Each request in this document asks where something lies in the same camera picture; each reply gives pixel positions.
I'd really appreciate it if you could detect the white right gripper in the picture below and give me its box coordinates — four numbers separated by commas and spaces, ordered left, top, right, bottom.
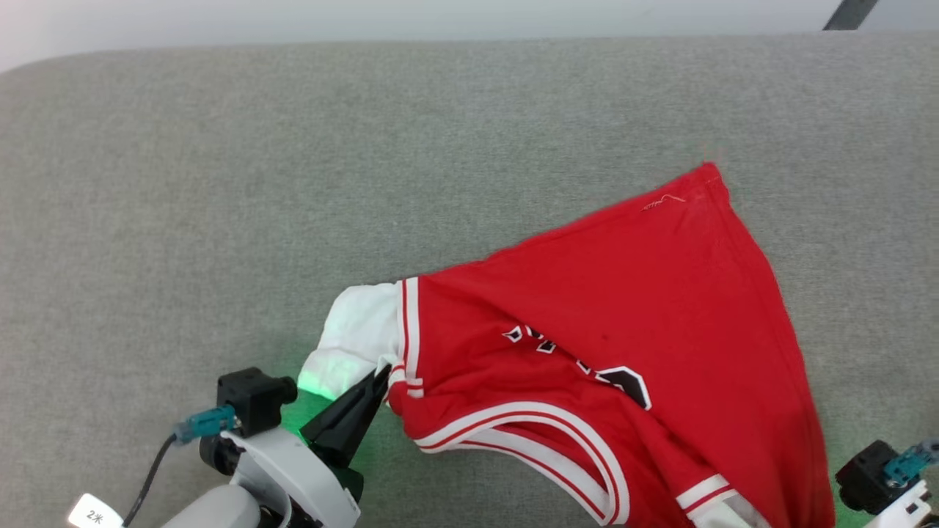
866, 480, 934, 528

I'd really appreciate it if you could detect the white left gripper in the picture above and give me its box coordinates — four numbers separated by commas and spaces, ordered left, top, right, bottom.
200, 364, 392, 528

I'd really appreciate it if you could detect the red basketball jersey white trim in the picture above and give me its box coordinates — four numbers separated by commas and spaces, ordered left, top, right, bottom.
297, 161, 837, 528

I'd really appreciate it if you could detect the dark slanted pole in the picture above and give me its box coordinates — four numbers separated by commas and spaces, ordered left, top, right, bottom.
822, 0, 880, 32

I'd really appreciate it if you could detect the teal right camera cable plug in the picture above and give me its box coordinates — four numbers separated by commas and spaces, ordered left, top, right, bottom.
883, 438, 939, 483

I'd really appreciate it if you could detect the teal camera cable plug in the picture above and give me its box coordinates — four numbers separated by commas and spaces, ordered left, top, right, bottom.
174, 405, 238, 444
883, 438, 939, 483

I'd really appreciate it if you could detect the teal left camera cable plug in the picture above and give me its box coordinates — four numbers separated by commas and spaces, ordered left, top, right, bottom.
174, 405, 238, 444

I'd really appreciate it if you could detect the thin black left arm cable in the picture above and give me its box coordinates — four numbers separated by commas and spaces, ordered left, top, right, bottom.
121, 433, 181, 528

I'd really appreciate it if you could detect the white cable label tag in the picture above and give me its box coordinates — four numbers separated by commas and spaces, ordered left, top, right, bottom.
67, 492, 125, 528

